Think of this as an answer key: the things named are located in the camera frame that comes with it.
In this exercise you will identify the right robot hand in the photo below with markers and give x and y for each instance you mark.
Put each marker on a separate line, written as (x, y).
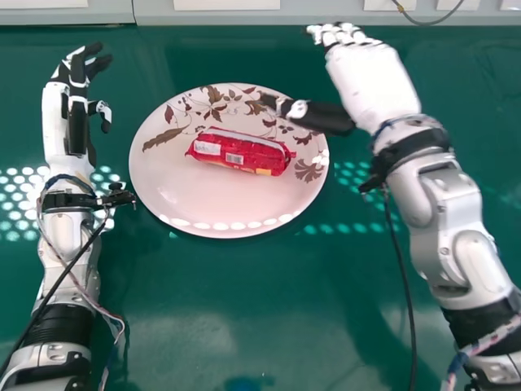
(374, 85)

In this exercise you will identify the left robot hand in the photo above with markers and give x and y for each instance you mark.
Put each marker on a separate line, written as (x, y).
(53, 134)

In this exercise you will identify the red biscuit packet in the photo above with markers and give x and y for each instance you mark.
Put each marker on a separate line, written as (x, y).
(240, 152)

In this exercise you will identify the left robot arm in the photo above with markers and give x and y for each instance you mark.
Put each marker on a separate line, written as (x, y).
(61, 326)

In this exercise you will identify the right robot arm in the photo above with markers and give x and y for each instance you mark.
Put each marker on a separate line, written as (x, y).
(447, 228)

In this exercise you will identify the plate with brown leaf pattern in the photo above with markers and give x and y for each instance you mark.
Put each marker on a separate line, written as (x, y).
(203, 203)

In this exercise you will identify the white socket panel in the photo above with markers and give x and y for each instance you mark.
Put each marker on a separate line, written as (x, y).
(378, 5)
(452, 5)
(228, 5)
(40, 3)
(510, 5)

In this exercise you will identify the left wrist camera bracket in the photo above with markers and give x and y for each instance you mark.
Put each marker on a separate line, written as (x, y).
(118, 198)

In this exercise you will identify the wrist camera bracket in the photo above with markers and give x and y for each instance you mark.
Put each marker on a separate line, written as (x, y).
(374, 181)
(118, 198)

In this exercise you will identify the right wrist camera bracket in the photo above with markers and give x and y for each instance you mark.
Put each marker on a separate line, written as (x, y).
(374, 181)

